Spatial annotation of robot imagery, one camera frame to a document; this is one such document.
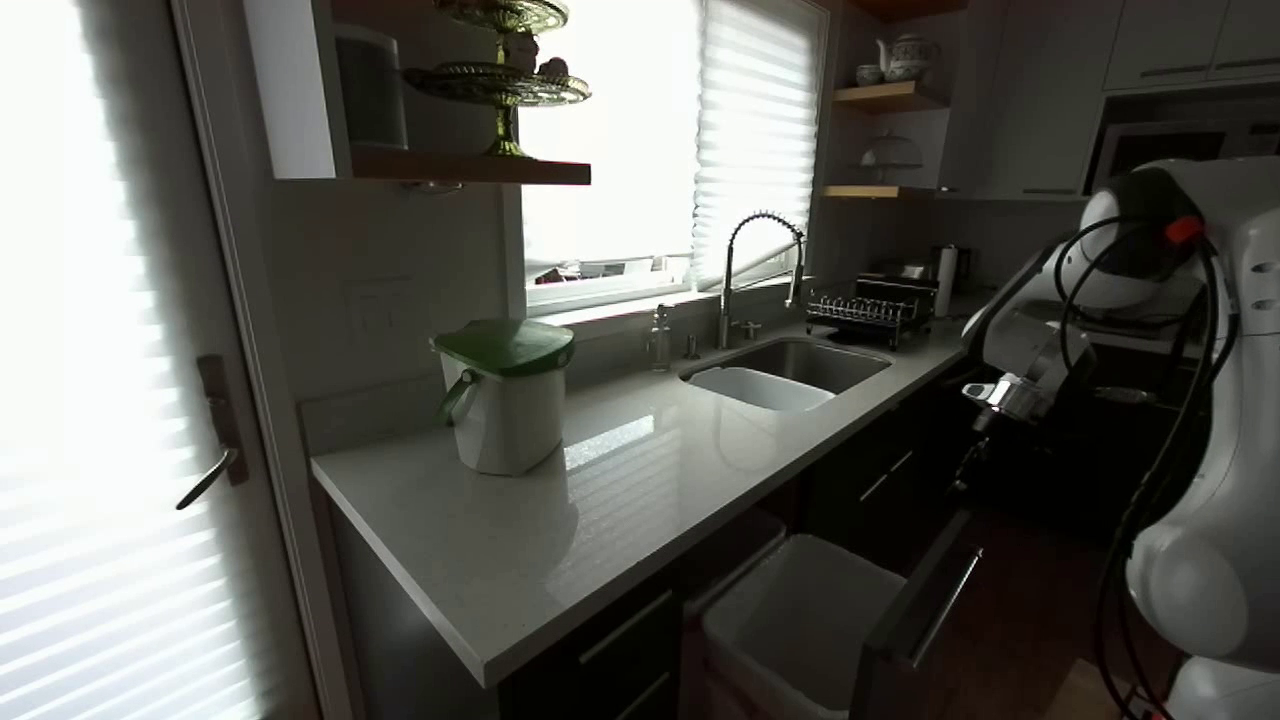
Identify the small sink top button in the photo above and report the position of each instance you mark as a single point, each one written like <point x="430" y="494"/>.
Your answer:
<point x="692" y="347"/>

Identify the glass cake dome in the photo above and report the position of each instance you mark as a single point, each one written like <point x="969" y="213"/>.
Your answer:
<point x="892" y="158"/>

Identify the wall switch plate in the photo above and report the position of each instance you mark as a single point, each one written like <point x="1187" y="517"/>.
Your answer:
<point x="378" y="312"/>

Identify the paper towel roll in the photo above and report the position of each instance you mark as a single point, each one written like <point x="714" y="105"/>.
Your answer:
<point x="946" y="282"/>

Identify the small ceramic bowl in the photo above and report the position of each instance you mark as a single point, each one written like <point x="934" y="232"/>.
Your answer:
<point x="869" y="75"/>

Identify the green glass tiered stand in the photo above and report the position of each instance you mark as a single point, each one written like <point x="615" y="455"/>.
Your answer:
<point x="505" y="85"/>

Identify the door with blinds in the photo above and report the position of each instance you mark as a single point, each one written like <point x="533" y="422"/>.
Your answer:
<point x="100" y="400"/>

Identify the dark drawer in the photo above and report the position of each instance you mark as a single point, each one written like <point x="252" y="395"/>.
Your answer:
<point x="610" y="650"/>

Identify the white plastic tub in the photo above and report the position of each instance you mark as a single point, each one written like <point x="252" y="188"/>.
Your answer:
<point x="760" y="388"/>

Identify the window with white blinds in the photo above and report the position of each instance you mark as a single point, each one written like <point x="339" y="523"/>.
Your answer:
<point x="640" y="130"/>

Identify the steel undermount sink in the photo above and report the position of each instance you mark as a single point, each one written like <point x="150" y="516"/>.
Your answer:
<point x="810" y="362"/>

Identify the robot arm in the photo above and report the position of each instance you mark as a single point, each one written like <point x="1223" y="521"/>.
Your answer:
<point x="1210" y="560"/>

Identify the white compost bin green lid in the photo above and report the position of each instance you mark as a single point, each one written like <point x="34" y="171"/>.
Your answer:
<point x="505" y="410"/>

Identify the wooden wall shelf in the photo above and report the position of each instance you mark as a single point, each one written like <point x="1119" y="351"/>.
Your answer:
<point x="888" y="97"/>
<point x="470" y="166"/>
<point x="875" y="191"/>

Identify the white trash can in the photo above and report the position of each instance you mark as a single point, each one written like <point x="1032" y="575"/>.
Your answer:
<point x="800" y="620"/>

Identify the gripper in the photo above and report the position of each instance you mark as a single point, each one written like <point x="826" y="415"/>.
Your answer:
<point x="972" y="455"/>

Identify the painted ceramic teapot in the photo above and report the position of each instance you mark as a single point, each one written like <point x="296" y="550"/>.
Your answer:
<point x="908" y="58"/>

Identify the glass soap dispenser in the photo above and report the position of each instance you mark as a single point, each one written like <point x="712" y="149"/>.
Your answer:
<point x="659" y="345"/>

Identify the black dish rack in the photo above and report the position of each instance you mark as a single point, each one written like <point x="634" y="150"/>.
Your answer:
<point x="870" y="305"/>

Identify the white canister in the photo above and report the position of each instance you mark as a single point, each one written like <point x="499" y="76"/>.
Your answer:
<point x="370" y="90"/>

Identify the spring neck kitchen tap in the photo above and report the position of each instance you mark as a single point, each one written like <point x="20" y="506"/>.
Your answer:
<point x="728" y="290"/>

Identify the pull out trash drawer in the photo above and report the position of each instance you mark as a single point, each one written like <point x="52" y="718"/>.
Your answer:
<point x="900" y="620"/>

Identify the row of white upper cabinets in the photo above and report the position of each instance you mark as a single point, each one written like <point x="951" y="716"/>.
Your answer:
<point x="1190" y="40"/>

